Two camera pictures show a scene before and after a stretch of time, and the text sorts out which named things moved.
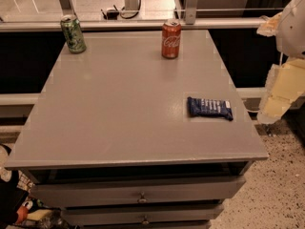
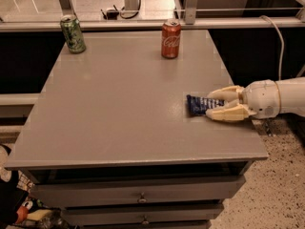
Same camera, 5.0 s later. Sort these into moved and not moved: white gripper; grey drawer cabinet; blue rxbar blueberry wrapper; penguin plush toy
Moved: white gripper
Not moved: grey drawer cabinet; blue rxbar blueberry wrapper; penguin plush toy
